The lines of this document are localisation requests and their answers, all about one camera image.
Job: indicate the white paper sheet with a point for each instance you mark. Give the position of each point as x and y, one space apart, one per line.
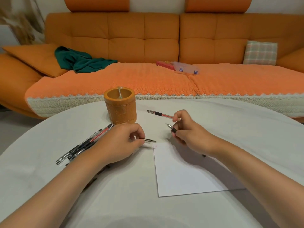
187 173

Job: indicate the plaid cushion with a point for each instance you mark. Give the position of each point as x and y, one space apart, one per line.
260 53

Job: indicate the person's left thumb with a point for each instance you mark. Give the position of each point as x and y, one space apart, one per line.
139 145

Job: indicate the green cloth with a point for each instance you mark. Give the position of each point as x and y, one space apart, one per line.
79 59

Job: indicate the dried pampas grass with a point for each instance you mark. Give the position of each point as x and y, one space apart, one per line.
21 20

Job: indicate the pink packet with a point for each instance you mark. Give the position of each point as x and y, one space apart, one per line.
165 64

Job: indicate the orange knitted sofa cover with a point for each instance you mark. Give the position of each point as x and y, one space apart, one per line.
166 83

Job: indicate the clear plastic box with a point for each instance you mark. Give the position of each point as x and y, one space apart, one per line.
186 67

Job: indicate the person's right hand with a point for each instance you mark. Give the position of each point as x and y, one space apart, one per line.
194 136

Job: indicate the red gel pen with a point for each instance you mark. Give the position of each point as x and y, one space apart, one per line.
102 133

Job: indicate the person's right thumb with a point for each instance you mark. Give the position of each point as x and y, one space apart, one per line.
178 133

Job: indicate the orange round pen holder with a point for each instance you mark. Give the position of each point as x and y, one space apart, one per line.
120 109

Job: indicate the orange sofa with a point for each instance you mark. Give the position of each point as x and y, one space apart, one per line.
152 37

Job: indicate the person's left forearm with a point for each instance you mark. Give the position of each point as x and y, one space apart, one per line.
54 192

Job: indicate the red pen with black grip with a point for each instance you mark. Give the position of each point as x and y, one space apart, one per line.
160 114

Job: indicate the person's right forearm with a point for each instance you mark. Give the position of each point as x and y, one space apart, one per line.
261 178

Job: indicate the person's left hand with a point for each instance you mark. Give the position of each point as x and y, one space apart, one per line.
116 142

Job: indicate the orange cushion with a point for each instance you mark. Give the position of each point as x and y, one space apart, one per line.
33 58

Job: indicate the clear pen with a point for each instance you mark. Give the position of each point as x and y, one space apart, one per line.
119 93

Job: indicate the black gel pen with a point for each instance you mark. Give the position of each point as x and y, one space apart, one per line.
78 147

